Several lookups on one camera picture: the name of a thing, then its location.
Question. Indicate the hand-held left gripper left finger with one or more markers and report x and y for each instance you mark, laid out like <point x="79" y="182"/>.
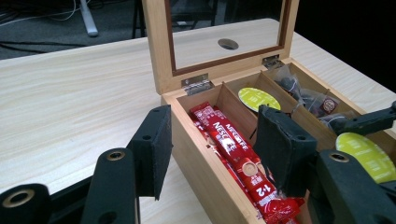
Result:
<point x="152" y="155"/>

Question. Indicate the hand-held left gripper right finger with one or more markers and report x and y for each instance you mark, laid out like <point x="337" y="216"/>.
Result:
<point x="286" y="149"/>

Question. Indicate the green coffee capsule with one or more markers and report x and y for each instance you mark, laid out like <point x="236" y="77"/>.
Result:
<point x="364" y="155"/>
<point x="258" y="99"/>

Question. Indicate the red coffee stick packet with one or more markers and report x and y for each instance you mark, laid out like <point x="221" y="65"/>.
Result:
<point x="222" y="137"/>
<point x="241" y="140"/>

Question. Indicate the wooden tea box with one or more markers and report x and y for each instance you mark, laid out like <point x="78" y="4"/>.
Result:
<point x="199" y="161"/>

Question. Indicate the clear tea bag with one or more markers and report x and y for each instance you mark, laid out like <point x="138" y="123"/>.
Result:
<point x="320" y="104"/>
<point x="288" y="82"/>
<point x="330" y="118"/>

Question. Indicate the black folding chair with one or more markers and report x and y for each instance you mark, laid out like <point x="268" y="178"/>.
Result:
<point x="138" y="18"/>

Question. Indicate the white desk stand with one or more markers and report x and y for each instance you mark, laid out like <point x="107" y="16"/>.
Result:
<point x="88" y="21"/>

